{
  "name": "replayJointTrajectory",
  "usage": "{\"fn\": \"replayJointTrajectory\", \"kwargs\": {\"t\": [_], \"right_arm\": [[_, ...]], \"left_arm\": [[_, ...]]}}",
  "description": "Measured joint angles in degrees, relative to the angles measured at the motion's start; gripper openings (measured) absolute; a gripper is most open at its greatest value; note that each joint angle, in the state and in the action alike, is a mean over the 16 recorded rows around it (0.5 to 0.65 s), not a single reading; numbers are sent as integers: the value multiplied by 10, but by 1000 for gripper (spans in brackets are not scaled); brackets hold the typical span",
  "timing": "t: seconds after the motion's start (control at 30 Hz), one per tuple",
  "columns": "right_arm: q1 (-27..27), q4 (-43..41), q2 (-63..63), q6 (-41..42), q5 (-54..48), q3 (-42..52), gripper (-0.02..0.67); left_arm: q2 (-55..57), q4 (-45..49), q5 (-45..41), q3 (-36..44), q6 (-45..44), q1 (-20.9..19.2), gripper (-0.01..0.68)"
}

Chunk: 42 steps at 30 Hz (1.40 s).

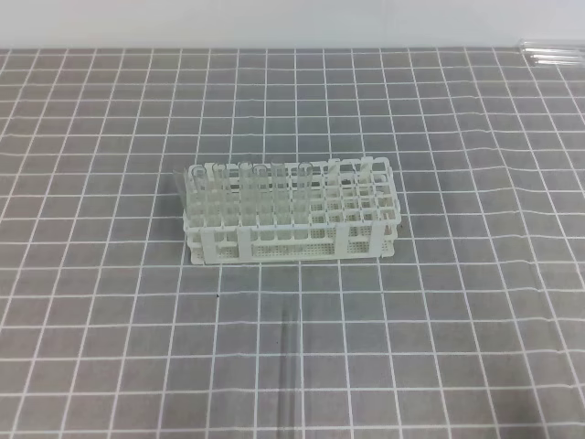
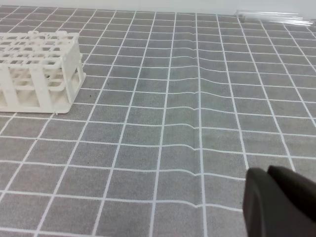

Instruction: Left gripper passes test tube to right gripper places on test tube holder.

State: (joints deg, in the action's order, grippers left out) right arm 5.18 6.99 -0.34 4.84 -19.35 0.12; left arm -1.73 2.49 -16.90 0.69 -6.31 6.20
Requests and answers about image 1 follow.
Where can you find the clear glass test tube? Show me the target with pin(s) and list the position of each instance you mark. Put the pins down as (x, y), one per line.
(290, 394)

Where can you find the grey checkered tablecloth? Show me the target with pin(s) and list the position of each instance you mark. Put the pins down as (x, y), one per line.
(473, 329)

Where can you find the white plastic test tube rack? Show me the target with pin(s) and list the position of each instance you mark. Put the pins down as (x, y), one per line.
(354, 213)

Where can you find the spare glass tubes far corner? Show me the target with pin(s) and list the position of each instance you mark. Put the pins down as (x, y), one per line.
(548, 52)

